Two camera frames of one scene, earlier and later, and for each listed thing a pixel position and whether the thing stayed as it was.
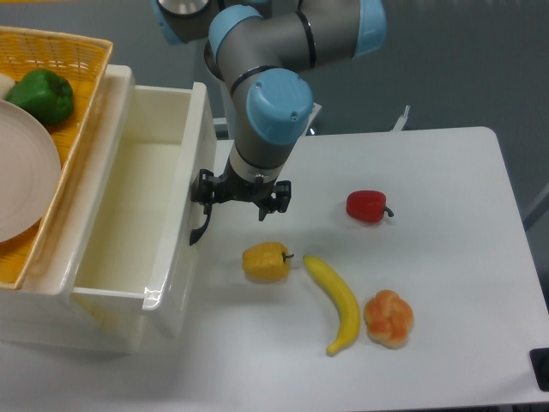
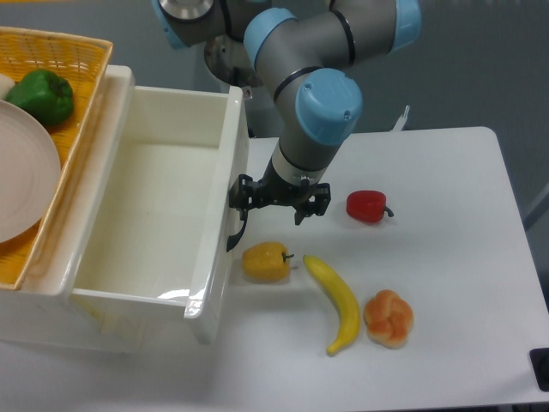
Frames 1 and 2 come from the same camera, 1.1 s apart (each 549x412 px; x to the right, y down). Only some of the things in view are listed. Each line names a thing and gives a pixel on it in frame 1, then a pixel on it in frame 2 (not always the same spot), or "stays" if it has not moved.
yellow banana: (347, 297) stays
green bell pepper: (45, 94) stays
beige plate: (30, 170) stays
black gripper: (208, 189) -> (247, 194)
